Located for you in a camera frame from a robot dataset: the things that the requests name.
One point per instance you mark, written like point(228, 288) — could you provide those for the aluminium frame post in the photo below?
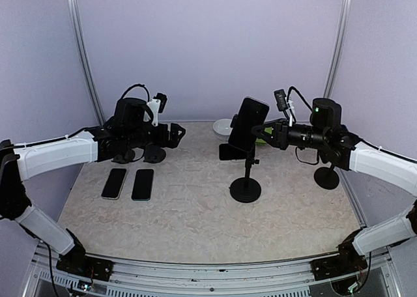
point(84, 60)
point(338, 48)

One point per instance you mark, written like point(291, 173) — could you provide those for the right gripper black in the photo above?
point(279, 136)

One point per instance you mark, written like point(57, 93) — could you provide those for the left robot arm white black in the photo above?
point(134, 125)

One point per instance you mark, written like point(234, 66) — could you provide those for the green plate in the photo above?
point(260, 141)

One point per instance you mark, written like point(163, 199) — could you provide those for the front aluminium rail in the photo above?
point(305, 276)

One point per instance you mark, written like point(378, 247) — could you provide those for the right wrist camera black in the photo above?
point(281, 101)

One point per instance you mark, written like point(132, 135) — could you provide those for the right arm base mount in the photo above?
point(347, 261)

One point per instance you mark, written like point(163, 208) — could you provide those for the black phone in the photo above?
point(142, 187)
point(251, 113)

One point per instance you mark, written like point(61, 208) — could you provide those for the black round base right stand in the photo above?
point(326, 177)

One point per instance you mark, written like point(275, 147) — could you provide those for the white ceramic bowl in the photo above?
point(222, 129)

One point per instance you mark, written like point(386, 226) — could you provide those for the dark grey folding phone stand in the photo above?
point(128, 157)

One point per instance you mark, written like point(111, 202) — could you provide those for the phone with clear case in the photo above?
point(114, 183)

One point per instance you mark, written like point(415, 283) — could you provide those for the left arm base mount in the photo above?
point(78, 263)

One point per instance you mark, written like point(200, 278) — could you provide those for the left aluminium frame post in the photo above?
point(84, 60)

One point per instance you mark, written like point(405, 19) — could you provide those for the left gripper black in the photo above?
point(174, 139)

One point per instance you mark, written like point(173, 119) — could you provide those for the right aluminium frame post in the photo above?
point(338, 48)

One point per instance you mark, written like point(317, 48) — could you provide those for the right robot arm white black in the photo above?
point(345, 150)

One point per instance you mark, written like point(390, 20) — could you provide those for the tall black clamp phone mount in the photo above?
point(246, 189)

